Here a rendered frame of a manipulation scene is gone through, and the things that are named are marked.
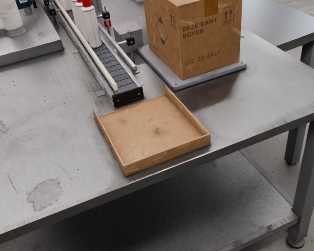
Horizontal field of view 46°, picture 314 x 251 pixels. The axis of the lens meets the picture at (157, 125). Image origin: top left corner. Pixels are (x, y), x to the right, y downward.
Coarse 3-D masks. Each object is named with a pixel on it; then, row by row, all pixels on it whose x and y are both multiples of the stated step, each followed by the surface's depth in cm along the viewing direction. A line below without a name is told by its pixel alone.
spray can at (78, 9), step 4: (80, 0) 144; (76, 4) 145; (80, 4) 145; (76, 8) 147; (80, 8) 145; (80, 12) 146; (80, 16) 148; (80, 20) 149; (80, 24) 151; (84, 24) 149; (84, 28) 151; (84, 32) 152; (84, 36) 153
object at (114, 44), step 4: (100, 24) 148; (100, 28) 146; (104, 32) 142; (108, 36) 138; (112, 40) 135; (112, 44) 135; (116, 44) 132; (116, 48) 131; (120, 48) 130; (120, 52) 128; (124, 52) 127; (124, 56) 125; (128, 60) 122; (132, 64) 120; (132, 68) 120; (136, 68) 119
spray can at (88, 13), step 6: (84, 0) 139; (90, 0) 140; (84, 6) 140; (90, 6) 141; (84, 12) 141; (90, 12) 141; (84, 18) 143; (90, 18) 142; (96, 18) 144; (90, 24) 144; (96, 24) 145; (90, 30) 145; (96, 30) 146; (90, 36) 147; (96, 36) 147; (90, 42) 149; (96, 42) 148
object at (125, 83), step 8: (64, 16) 182; (72, 16) 180; (80, 40) 158; (96, 48) 150; (104, 48) 149; (104, 56) 144; (112, 56) 143; (96, 64) 139; (104, 64) 139; (112, 64) 138; (120, 64) 138; (112, 72) 133; (120, 72) 133; (120, 80) 129; (128, 80) 128; (112, 88) 125; (120, 88) 124; (128, 88) 124; (136, 88) 124
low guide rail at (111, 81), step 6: (60, 6) 183; (66, 12) 176; (66, 18) 174; (72, 24) 163; (78, 30) 157; (78, 36) 157; (84, 42) 147; (90, 48) 143; (90, 54) 143; (96, 60) 134; (102, 66) 130; (108, 78) 124; (114, 84) 120
